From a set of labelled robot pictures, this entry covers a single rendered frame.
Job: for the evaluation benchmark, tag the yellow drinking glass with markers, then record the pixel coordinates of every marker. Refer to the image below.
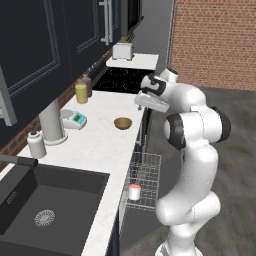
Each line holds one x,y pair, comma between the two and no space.
81,94

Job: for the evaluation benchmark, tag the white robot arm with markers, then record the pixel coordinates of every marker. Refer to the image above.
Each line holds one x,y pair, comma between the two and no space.
191,173

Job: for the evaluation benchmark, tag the brown wooden bowl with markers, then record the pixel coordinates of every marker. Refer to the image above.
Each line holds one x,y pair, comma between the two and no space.
123,123

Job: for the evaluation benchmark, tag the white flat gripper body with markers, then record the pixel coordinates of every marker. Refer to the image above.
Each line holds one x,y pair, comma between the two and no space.
151,101

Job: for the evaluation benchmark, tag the white kitchen scale teal screen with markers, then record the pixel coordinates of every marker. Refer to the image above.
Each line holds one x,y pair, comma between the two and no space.
75,119

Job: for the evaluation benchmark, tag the large dark cupboard door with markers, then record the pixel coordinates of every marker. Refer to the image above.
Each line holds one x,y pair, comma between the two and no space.
33,46

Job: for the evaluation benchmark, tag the white cup with red rim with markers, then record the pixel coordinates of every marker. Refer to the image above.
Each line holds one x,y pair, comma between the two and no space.
134,192

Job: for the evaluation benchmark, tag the white soap dispenser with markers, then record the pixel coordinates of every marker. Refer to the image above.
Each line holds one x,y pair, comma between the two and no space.
36,144

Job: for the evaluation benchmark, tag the grey paper towel roll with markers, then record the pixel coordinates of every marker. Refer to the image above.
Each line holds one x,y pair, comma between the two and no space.
51,123

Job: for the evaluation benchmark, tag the narrow dark cupboard door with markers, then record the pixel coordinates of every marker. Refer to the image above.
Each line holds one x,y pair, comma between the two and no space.
81,30

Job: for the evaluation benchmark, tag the dark dishwasher door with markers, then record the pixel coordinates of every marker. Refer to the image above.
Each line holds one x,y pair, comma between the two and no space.
140,226

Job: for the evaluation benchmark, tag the black hob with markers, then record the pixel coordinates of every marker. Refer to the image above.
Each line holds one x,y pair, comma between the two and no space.
123,80

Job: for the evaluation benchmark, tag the black extractor hood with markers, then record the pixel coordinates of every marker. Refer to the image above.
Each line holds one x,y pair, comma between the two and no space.
134,13

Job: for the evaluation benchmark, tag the black sink basin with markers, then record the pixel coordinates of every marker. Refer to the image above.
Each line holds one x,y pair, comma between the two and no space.
50,210

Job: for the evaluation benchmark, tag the white toaster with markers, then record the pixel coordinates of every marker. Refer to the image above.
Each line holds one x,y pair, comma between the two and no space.
122,51

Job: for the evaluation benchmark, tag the black sink tap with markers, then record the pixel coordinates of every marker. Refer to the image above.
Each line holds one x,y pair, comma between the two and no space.
20,161

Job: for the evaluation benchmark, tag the brown bottle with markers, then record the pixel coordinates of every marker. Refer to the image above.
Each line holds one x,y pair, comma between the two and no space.
87,83

